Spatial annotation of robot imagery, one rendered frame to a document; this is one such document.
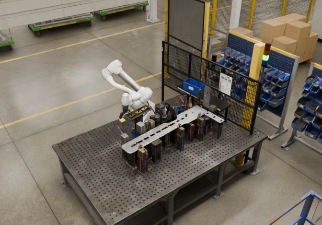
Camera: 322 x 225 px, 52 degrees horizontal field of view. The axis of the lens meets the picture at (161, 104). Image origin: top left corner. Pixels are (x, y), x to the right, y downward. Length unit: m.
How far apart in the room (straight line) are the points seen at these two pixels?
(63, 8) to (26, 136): 5.25
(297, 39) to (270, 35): 0.60
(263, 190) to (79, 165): 2.61
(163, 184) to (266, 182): 1.82
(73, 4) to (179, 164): 3.36
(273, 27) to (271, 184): 4.05
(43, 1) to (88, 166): 3.41
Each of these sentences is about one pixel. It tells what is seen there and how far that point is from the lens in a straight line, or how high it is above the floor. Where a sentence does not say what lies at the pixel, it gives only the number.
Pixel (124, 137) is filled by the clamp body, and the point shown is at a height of 1.06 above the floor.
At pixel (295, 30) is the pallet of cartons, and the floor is 0.96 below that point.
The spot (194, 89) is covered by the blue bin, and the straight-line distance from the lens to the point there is 4.99.
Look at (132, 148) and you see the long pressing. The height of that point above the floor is 1.00.
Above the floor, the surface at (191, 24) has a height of 1.48.
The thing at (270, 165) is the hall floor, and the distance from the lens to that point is 5.53.
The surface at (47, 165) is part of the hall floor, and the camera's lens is 5.55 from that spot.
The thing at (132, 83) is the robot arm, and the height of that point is 1.28.
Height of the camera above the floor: 3.61
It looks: 33 degrees down
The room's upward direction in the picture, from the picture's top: straight up
